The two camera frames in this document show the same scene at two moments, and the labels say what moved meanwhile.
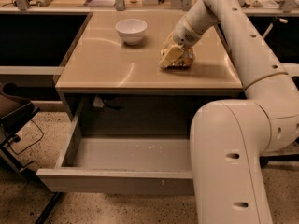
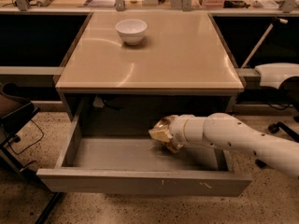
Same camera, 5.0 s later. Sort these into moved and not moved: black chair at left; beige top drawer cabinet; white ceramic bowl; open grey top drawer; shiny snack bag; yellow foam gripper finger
Moved: yellow foam gripper finger; shiny snack bag
Not moved: white ceramic bowl; beige top drawer cabinet; black chair at left; open grey top drawer
